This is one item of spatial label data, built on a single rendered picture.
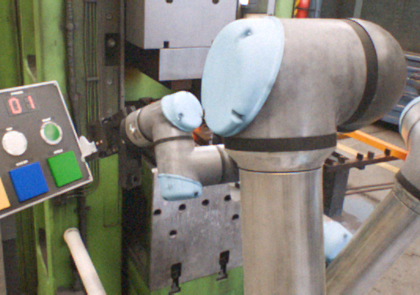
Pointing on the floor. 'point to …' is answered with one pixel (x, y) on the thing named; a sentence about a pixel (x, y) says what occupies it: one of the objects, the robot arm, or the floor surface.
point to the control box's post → (7, 225)
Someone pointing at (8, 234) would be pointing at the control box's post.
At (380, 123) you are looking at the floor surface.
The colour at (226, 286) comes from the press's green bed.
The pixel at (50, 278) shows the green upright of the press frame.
